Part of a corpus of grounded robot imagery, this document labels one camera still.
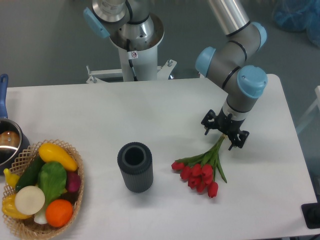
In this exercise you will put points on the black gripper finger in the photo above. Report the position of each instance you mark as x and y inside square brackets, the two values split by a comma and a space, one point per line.
[237, 138]
[209, 121]

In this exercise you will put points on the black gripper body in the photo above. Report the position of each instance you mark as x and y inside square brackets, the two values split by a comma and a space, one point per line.
[229, 126]

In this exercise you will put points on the red tulip bouquet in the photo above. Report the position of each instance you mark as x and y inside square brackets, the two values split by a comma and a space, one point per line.
[200, 171]

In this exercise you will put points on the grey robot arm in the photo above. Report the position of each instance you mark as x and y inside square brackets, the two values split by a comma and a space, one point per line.
[136, 33]

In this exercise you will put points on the dark grey ribbed vase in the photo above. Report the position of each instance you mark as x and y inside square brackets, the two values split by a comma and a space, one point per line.
[135, 162]

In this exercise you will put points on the black device at edge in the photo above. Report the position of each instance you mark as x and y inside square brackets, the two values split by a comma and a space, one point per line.
[311, 214]

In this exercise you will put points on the blue plastic bag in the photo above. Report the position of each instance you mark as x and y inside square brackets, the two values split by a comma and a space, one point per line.
[299, 16]

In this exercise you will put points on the purple radish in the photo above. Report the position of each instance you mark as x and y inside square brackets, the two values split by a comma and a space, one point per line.
[73, 182]

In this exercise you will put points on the yellow squash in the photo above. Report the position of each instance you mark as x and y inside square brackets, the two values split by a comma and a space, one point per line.
[50, 152]

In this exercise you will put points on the green lettuce leaf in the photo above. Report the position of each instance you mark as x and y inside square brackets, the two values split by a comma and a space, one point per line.
[52, 181]

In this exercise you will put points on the orange fruit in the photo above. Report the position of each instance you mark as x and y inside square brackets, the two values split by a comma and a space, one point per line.
[58, 213]

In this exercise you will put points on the dark green cucumber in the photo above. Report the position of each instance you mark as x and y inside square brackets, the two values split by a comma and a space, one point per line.
[30, 174]

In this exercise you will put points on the white onion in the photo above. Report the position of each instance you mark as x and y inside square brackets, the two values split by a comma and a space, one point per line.
[29, 200]

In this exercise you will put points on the woven wicker basket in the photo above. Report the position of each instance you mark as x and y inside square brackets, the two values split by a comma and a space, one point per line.
[27, 229]

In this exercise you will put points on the yellow bell pepper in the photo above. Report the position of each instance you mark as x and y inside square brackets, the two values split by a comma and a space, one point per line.
[9, 208]

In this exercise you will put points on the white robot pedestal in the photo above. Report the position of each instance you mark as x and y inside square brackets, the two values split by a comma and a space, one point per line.
[135, 66]

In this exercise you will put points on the white frame at right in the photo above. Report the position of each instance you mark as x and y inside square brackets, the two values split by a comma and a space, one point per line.
[310, 113]

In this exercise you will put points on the blue handled saucepan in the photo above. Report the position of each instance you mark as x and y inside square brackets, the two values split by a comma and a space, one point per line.
[12, 139]

